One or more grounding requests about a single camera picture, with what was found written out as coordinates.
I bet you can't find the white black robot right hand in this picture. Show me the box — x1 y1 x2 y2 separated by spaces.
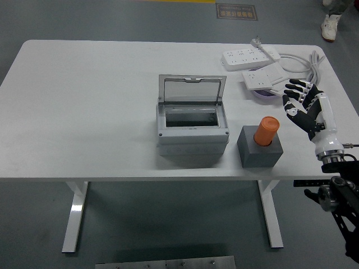
282 78 345 157

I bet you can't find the orange cylindrical battery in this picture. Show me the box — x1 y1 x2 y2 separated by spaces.
254 116 281 147

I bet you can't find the grey electrical enclosure box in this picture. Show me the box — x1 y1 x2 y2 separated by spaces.
156 103 230 157

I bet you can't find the clear hinged box lid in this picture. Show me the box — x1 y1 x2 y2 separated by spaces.
158 74 227 106

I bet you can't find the flat white socket panel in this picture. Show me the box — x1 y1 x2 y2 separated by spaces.
263 62 297 98

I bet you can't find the purple round dish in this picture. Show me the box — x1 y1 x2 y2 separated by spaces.
252 89 283 101

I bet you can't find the black table control panel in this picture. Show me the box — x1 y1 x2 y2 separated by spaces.
293 180 332 188

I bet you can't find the grey block with round hole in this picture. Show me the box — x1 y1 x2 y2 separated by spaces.
237 125 284 169

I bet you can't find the white sneaker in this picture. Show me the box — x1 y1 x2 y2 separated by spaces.
321 13 342 43

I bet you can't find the long white power strip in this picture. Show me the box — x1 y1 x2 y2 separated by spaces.
220 47 282 72

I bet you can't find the white table leg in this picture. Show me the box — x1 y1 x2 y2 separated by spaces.
257 180 284 249
61 181 90 254

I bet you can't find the bystander's leg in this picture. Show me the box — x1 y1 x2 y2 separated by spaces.
326 0 351 16

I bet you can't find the brown floor sign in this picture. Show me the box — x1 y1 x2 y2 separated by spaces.
215 2 258 21

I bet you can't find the grey metal plate with screws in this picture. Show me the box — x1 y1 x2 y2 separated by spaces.
95 256 236 269

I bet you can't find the white power cable with plug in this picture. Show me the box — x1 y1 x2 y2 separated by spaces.
251 35 326 91

